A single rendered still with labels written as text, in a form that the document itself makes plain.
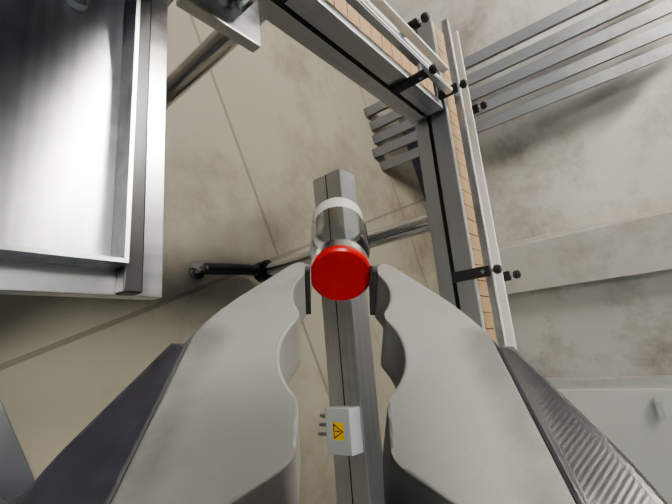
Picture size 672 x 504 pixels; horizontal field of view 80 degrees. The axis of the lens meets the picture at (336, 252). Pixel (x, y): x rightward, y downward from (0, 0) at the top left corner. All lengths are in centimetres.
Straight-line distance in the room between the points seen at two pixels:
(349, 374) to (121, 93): 94
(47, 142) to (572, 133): 268
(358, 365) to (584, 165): 205
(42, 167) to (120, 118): 10
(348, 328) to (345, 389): 17
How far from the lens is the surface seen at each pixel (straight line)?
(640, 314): 306
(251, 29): 72
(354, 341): 120
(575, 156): 286
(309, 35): 86
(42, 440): 134
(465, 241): 101
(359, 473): 125
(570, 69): 252
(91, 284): 44
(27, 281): 43
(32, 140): 46
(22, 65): 50
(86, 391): 136
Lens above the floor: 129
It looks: 39 degrees down
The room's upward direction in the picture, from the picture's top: 74 degrees clockwise
